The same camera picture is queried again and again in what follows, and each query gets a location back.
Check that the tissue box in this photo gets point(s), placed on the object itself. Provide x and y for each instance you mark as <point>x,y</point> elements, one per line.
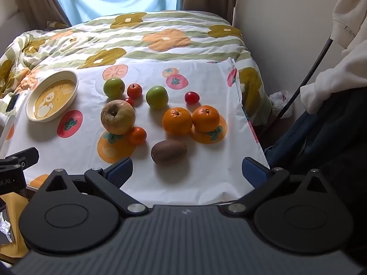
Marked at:
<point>5,229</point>

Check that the floral pillow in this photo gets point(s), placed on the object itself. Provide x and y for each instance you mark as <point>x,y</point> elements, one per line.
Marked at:
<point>57,24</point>

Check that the white plastic bag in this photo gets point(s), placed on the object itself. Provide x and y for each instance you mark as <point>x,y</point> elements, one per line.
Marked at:
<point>276,98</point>

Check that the white fruit-print cloth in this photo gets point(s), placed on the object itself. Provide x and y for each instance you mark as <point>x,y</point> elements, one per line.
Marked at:
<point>86,140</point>

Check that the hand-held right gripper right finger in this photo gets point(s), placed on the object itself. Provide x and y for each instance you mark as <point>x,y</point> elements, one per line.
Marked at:
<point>255,173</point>

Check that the white hoodie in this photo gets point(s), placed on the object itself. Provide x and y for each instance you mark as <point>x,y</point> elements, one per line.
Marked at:
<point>352,14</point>

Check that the yellow cloth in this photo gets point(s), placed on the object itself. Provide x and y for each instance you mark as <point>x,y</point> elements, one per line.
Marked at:
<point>18,247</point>

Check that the brown kiwi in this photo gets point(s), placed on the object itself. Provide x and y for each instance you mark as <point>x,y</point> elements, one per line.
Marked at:
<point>168,151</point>

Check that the red cherry tomato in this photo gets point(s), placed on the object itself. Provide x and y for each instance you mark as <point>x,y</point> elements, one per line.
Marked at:
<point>191,97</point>
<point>129,101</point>

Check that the large wrinkled yellow-red apple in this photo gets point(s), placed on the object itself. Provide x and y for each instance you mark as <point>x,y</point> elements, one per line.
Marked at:
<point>117,117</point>

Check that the dark curved metal rod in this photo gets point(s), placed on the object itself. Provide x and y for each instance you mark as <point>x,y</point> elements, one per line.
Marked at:
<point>315,66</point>

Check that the green apple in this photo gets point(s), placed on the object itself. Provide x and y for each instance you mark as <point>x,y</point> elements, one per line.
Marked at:
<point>114,88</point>

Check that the black smartphone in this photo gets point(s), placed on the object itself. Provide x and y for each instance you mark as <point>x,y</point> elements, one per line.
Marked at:
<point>13,102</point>

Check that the cream yellow bear-print bowl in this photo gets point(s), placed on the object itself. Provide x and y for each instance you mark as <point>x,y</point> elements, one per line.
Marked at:
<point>51,97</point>

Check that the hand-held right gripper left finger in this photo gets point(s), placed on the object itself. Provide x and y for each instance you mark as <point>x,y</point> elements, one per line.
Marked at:
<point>120,172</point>

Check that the orange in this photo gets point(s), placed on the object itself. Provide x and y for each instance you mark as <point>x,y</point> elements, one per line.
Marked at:
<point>177,121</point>
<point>206,119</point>

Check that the floral striped blanket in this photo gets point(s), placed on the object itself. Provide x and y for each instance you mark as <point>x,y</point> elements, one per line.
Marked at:
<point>177,23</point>

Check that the dark blue clothing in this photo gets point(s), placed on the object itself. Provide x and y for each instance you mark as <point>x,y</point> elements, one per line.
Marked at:
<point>329,137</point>

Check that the small red apple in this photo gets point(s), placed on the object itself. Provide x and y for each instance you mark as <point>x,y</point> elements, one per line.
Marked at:
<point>134,91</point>

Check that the green lime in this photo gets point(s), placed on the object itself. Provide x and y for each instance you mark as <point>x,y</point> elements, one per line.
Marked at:
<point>156,97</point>

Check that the small orange tangerine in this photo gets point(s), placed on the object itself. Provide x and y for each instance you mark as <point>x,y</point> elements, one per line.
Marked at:
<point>138,136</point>

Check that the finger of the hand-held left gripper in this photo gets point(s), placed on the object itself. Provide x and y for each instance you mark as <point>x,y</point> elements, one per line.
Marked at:
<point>27,156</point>

